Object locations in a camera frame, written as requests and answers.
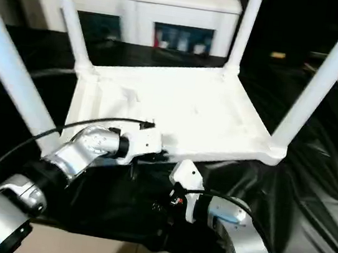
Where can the white plastic table top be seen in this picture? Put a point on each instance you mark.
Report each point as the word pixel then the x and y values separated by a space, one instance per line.
pixel 175 102

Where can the white plastic table leg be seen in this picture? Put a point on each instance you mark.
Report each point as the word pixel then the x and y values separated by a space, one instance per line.
pixel 243 33
pixel 323 79
pixel 16 73
pixel 74 15

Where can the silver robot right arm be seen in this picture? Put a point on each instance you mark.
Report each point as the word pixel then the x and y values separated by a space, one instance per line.
pixel 242 234

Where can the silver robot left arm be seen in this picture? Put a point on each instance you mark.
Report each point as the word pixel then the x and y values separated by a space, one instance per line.
pixel 67 156

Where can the white mug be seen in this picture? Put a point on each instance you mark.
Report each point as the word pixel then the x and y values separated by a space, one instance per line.
pixel 198 47
pixel 163 43

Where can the white blue carton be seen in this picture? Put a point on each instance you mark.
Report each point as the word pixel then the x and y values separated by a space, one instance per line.
pixel 183 42

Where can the black work mat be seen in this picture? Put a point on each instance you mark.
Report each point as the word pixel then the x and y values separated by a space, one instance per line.
pixel 21 80

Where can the white cabinet with glass doors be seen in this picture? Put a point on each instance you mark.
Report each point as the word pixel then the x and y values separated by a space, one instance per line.
pixel 142 3

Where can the small yellow box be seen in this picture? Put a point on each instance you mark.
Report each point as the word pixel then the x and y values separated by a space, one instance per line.
pixel 277 55

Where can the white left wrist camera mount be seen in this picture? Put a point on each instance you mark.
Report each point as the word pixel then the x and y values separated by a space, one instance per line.
pixel 148 139

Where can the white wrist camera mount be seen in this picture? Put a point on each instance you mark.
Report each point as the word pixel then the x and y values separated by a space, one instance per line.
pixel 148 139
pixel 187 173

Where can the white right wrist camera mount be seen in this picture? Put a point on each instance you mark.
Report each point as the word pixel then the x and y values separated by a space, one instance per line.
pixel 187 173

